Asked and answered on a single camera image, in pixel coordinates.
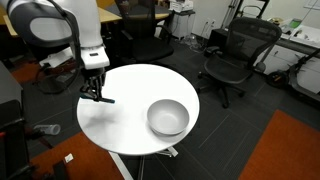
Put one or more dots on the white table base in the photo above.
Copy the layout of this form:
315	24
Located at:
116	163

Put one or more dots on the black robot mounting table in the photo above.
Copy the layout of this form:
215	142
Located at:
10	100

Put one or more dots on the black mesh office chair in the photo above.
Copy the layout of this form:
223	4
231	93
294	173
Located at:
226	68

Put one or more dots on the clear plastic bottle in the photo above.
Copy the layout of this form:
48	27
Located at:
48	129

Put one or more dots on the white printer box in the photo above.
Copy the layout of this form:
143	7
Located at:
181	6

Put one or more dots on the black tripod stand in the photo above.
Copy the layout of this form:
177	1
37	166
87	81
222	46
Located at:
233	10

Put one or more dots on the black floor cabinet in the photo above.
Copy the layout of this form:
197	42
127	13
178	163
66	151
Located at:
216	41

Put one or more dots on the green desk item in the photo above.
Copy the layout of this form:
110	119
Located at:
295	23

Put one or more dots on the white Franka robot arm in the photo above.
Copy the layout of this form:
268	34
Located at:
85	20

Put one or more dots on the grey ceramic bowl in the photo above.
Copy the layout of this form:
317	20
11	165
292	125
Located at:
168	116

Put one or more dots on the black electric scooter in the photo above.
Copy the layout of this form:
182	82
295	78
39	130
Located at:
276	79

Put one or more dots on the white paper scrap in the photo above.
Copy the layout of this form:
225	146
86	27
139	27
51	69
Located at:
69	158

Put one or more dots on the white desk with cabinet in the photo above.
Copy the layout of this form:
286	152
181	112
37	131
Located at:
293	56

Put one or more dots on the wooden desk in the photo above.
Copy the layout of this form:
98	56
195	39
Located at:
108	15

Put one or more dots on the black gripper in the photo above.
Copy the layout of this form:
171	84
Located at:
95	76

